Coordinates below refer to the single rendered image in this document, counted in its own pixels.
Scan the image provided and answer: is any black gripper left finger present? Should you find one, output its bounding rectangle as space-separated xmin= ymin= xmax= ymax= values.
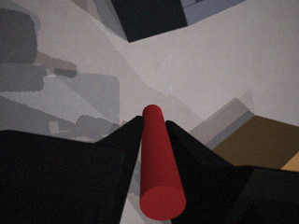
xmin=0 ymin=116 xmax=144 ymax=224

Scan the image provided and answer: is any red peg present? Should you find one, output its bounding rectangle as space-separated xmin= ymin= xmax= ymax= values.
xmin=139 ymin=105 xmax=186 ymax=221

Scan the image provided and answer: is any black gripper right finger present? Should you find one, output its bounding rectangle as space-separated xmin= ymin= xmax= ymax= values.
xmin=165 ymin=120 xmax=299 ymax=224

